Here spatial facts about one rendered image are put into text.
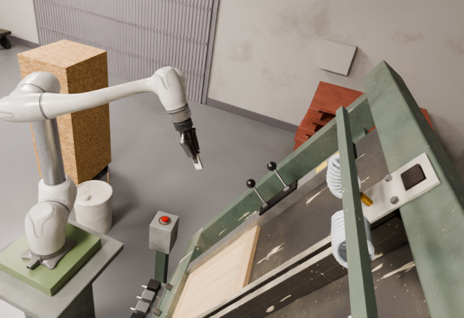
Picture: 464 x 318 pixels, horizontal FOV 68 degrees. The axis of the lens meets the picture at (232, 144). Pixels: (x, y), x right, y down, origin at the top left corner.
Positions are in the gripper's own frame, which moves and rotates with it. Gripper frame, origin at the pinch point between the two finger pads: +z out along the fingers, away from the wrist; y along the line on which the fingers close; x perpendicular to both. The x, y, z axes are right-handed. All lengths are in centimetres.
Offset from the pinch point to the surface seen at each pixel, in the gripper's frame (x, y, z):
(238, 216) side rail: -5.7, 9.2, 38.2
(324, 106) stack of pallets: -33, 213, 73
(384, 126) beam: -72, -26, -20
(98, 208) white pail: 128, 53, 62
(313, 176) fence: -49, -13, 3
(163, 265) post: 47, 4, 67
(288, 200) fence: -38.9, -13.6, 12.6
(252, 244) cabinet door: -24.4, -24.7, 23.5
